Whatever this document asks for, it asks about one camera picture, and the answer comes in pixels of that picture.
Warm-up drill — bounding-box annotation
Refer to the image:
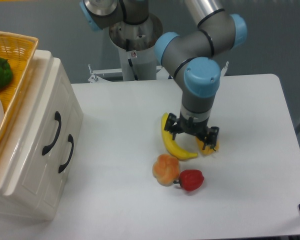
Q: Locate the white drawer cabinet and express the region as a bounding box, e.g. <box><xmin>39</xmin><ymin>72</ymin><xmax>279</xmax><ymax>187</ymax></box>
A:
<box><xmin>0</xmin><ymin>49</ymin><xmax>84</xmax><ymax>221</ymax></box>

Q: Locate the yellow bell pepper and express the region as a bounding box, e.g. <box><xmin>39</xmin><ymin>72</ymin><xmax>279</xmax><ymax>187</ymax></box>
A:
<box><xmin>195</xmin><ymin>137</ymin><xmax>220</xmax><ymax>156</ymax></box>

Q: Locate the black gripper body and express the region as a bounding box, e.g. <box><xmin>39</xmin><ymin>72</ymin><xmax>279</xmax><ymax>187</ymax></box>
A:
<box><xmin>164</xmin><ymin>113</ymin><xmax>220</xmax><ymax>148</ymax></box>

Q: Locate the orange bread roll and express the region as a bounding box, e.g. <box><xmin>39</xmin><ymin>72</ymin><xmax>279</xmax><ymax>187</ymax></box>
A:
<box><xmin>152</xmin><ymin>154</ymin><xmax>180</xmax><ymax>186</ymax></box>

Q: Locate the red bell pepper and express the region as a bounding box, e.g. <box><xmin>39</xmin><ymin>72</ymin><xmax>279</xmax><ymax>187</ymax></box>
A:
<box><xmin>173</xmin><ymin>169</ymin><xmax>205</xmax><ymax>192</ymax></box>

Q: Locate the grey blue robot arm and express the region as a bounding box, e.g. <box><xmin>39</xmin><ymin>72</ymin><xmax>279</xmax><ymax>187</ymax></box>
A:
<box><xmin>79</xmin><ymin>0</ymin><xmax>248</xmax><ymax>149</ymax></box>

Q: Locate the yellow banana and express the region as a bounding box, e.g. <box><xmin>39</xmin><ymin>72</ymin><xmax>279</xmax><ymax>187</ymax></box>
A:
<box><xmin>160</xmin><ymin>113</ymin><xmax>198</xmax><ymax>161</ymax></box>

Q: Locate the yellow woven basket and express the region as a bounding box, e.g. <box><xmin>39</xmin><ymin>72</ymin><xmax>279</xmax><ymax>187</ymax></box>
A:
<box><xmin>0</xmin><ymin>31</ymin><xmax>39</xmax><ymax>143</ymax></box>

